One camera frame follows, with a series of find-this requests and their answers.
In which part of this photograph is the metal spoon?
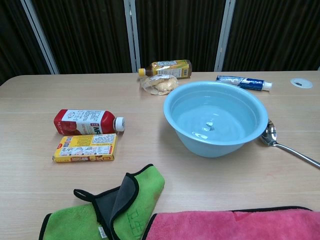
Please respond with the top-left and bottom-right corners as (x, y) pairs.
(259, 118), (320, 169)

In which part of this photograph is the light blue bowl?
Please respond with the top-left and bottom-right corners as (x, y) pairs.
(163, 80), (269, 159)

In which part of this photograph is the bread in clear bag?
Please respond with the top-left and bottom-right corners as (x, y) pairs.
(139, 73), (180, 96)

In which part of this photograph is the yellow tea bottle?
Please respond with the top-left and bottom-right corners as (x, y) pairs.
(138, 59), (193, 80)

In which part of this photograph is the green cloth grey lining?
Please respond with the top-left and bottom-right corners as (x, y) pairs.
(38, 163), (166, 240)

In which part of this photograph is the yellow printed carton box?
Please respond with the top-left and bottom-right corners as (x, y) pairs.
(52, 133), (118, 163)

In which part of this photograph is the red juice bottle white cap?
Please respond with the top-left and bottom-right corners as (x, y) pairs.
(53, 108), (126, 136)

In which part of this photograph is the blue white toothpaste tube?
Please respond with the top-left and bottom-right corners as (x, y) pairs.
(215, 75), (273, 92)

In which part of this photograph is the pink cloth black trim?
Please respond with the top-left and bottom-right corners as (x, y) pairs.
(141, 205), (320, 240)

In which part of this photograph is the grey partition frame post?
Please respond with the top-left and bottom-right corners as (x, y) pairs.
(19, 0), (60, 75)
(123, 0), (141, 73)
(213, 0), (236, 73)

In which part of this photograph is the white table cable grommet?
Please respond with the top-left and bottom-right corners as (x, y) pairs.
(290, 77), (314, 89)

